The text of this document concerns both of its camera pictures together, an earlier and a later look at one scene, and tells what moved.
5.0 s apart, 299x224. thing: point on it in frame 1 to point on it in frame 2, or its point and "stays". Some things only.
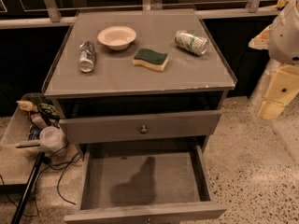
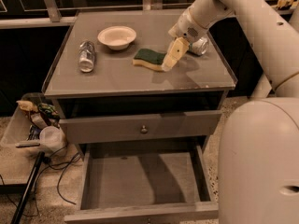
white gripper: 285,36 to 188,28
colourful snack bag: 49,111 stays
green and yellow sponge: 156,61 stays
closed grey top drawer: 188,124 stays
